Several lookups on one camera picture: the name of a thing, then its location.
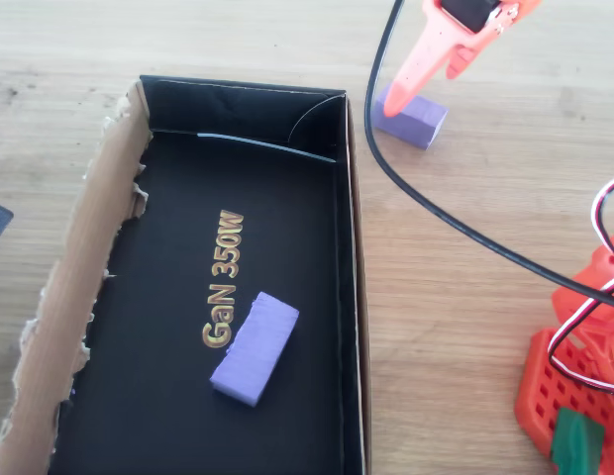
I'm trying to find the purple foam block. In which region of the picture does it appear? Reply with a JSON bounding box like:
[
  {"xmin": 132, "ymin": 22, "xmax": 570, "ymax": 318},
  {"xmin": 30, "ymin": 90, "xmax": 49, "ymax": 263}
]
[
  {"xmin": 373, "ymin": 82, "xmax": 449, "ymax": 151},
  {"xmin": 209, "ymin": 290, "xmax": 301, "ymax": 408}
]

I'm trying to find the black cardboard box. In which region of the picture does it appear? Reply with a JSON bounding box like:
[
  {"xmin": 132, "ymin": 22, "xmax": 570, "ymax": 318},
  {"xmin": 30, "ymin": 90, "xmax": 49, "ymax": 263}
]
[{"xmin": 0, "ymin": 73, "xmax": 372, "ymax": 475}]

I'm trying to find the white red servo wire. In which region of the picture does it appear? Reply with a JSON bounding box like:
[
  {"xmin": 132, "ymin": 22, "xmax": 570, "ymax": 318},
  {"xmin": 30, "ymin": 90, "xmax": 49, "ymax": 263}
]
[{"xmin": 547, "ymin": 175, "xmax": 614, "ymax": 397}]

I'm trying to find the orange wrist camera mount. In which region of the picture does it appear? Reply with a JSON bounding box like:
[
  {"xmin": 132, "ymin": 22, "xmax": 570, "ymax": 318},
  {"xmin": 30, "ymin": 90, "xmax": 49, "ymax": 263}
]
[{"xmin": 489, "ymin": 0, "xmax": 542, "ymax": 29}]

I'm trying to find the green clamp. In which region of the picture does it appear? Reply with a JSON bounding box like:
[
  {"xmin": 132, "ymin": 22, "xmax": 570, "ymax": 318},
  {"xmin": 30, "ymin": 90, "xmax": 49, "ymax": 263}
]
[{"xmin": 549, "ymin": 408, "xmax": 608, "ymax": 475}]

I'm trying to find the black camera cable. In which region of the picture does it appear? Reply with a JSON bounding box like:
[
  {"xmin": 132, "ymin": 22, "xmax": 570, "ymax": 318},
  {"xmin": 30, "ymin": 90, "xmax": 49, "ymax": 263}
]
[{"xmin": 364, "ymin": 0, "xmax": 614, "ymax": 312}]

